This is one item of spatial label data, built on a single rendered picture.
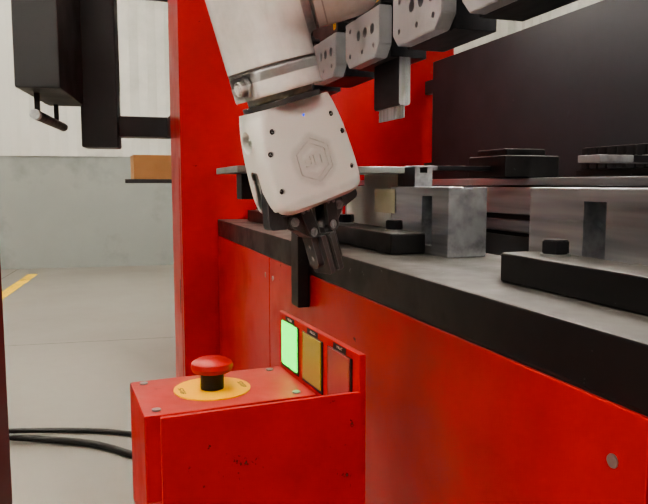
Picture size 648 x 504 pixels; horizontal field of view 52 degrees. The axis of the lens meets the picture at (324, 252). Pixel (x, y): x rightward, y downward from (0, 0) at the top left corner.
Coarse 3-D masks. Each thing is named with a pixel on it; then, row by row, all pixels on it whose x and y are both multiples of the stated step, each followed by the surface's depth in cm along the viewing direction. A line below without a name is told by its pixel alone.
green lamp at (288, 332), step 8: (288, 328) 67; (296, 328) 65; (288, 336) 67; (296, 336) 65; (288, 344) 67; (296, 344) 65; (288, 352) 67; (296, 352) 65; (288, 360) 67; (296, 360) 65; (296, 368) 65
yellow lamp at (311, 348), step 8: (304, 336) 63; (304, 344) 63; (312, 344) 61; (320, 344) 59; (304, 352) 63; (312, 352) 61; (320, 352) 59; (304, 360) 63; (312, 360) 61; (320, 360) 59; (304, 368) 63; (312, 368) 61; (320, 368) 59; (304, 376) 63; (312, 376) 61; (320, 376) 59; (312, 384) 61; (320, 384) 60
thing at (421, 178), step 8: (408, 168) 102; (416, 168) 100; (424, 168) 102; (432, 168) 101; (400, 176) 105; (408, 176) 102; (416, 176) 100; (424, 176) 101; (400, 184) 105; (408, 184) 102; (416, 184) 100; (424, 184) 101
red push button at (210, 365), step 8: (200, 360) 62; (208, 360) 62; (216, 360) 62; (224, 360) 62; (192, 368) 62; (200, 368) 61; (208, 368) 61; (216, 368) 61; (224, 368) 61; (200, 376) 62; (208, 376) 62; (216, 376) 62; (200, 384) 63; (208, 384) 62; (216, 384) 62
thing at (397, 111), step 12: (396, 60) 106; (408, 60) 106; (384, 72) 111; (396, 72) 106; (408, 72) 106; (384, 84) 111; (396, 84) 106; (408, 84) 106; (384, 96) 111; (396, 96) 106; (408, 96) 106; (384, 108) 112; (396, 108) 109; (384, 120) 113
